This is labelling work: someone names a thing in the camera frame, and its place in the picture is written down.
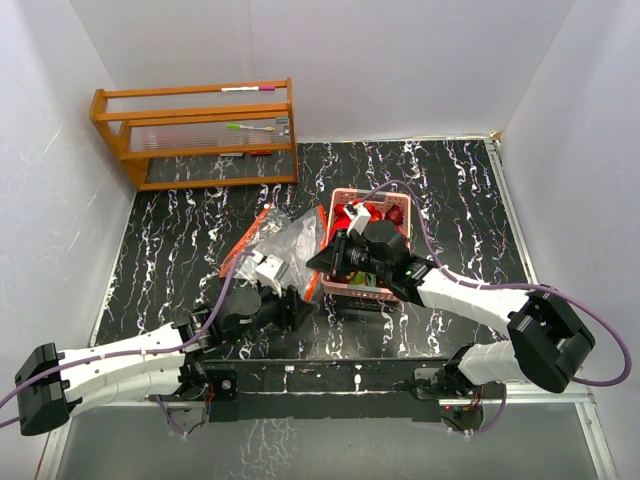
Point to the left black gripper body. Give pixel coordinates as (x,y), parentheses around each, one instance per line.
(273,308)

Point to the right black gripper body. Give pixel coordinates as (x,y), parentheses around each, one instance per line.
(350,255)

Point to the clear orange zip bag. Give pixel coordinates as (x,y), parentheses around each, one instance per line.
(273,233)

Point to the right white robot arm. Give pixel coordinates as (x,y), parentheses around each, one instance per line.
(545,342)

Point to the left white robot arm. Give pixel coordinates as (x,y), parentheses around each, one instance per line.
(53,385)

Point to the red strawberry bunch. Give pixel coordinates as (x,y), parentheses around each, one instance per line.
(342,220)

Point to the dark purple fig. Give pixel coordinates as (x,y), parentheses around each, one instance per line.
(395,214)

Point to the pink perforated plastic basket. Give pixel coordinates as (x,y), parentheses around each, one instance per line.
(383,201)

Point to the wooden shelf rack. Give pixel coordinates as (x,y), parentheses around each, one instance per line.
(176,137)

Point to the green yellow toothbrush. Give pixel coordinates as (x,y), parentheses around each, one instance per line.
(235,126)

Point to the pink white marker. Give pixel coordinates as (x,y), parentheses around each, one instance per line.
(252,88)

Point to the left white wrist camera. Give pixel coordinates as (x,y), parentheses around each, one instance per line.
(270,271)

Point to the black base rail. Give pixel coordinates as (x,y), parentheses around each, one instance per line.
(230,391)

